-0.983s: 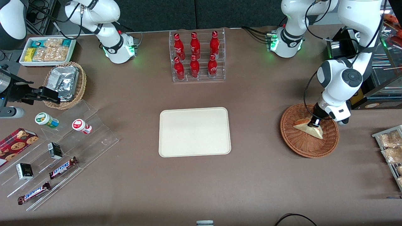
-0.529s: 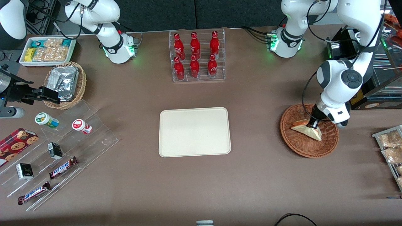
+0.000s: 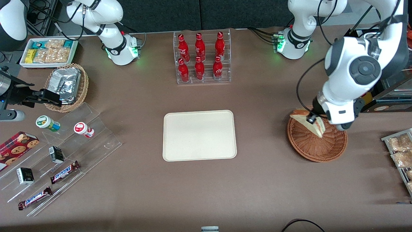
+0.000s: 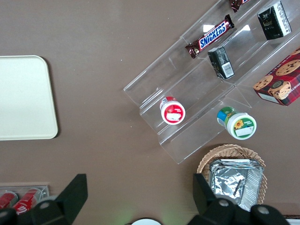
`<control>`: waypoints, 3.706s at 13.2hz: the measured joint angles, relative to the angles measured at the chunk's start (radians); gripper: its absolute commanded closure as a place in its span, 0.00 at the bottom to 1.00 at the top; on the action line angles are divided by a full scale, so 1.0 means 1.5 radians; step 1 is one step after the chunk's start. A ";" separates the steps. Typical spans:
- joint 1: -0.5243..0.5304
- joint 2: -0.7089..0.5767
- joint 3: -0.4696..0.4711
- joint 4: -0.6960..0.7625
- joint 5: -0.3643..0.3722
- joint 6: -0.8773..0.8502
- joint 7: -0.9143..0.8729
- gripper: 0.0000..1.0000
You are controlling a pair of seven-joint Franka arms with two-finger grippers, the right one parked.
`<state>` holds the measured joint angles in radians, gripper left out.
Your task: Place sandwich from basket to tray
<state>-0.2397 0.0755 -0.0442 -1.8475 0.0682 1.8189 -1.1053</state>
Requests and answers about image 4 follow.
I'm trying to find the dark red candy bar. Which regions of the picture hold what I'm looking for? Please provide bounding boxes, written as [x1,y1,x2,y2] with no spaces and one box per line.
[228,0,250,14]

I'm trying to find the red chocolate chip cookie box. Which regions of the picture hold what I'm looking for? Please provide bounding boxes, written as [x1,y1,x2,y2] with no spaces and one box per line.
[252,48,300,107]

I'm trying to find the clear acrylic tiered shelf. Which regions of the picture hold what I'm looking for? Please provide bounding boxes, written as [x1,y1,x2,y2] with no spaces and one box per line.
[123,0,300,165]

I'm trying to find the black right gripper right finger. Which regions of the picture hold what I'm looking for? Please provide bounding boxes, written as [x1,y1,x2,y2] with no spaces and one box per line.
[187,173,252,225]

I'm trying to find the white round object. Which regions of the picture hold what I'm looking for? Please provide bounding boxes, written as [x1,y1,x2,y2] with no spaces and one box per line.
[130,218,162,225]

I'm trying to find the Snickers chocolate bar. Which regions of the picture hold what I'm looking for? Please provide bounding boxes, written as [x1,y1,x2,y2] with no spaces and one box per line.
[185,14,235,59]

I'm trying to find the small black barcode box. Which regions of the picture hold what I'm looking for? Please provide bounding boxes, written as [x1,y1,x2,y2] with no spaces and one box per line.
[207,45,235,80]

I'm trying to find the tall black carton box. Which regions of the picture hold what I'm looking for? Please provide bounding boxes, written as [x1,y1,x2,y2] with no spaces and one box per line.
[257,0,293,41]

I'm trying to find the round wicker basket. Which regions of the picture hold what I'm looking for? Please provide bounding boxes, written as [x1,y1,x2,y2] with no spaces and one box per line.
[196,143,268,206]

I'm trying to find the red cola can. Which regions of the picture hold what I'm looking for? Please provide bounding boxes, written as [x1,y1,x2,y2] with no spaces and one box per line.
[11,188,43,215]
[0,191,19,210]

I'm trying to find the foil wrapped sandwich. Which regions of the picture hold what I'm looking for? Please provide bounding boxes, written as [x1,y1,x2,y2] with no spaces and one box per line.
[212,158,264,213]
[210,164,250,206]

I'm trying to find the red lid white jar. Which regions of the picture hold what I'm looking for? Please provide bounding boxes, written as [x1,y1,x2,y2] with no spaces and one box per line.
[159,96,187,126]

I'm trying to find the clear acrylic can holder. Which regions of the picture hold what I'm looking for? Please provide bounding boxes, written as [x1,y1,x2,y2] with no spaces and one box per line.
[0,185,50,207]

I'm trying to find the green lid sunflower jar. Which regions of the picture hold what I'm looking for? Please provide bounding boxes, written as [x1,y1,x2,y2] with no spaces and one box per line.
[216,106,257,141]

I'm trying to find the cream plastic tray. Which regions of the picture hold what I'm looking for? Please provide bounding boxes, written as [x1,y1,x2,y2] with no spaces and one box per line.
[0,55,59,141]

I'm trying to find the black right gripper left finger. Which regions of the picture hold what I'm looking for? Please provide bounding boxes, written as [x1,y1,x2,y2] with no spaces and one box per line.
[16,173,89,225]

